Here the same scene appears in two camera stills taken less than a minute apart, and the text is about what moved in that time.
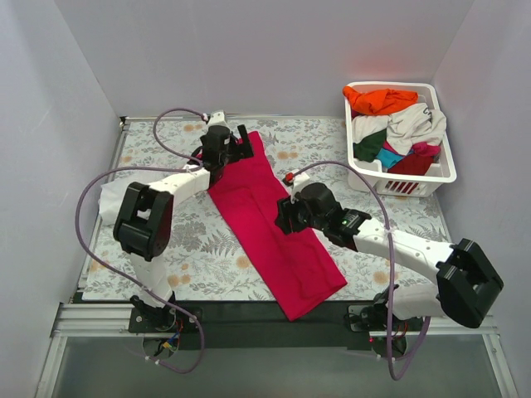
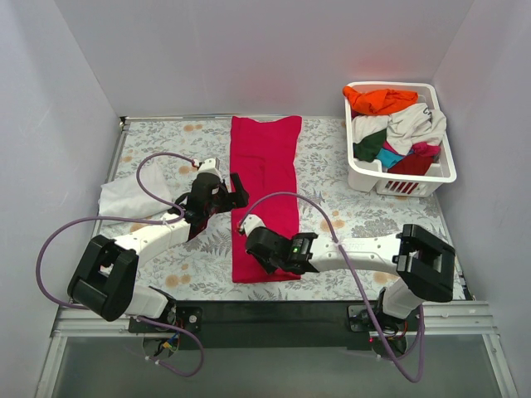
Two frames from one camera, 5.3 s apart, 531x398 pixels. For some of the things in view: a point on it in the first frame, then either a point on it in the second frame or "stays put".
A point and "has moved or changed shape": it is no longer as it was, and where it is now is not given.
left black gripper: x=236 y=146 to x=234 y=198
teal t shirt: x=388 y=159 stays put
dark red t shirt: x=413 y=164 stays put
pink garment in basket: x=424 y=149 stays put
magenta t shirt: x=298 y=269 has moved or changed shape
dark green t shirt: x=369 y=146 stays put
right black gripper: x=285 y=213 to x=257 y=252
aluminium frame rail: x=111 y=319 stays put
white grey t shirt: x=423 y=123 stays put
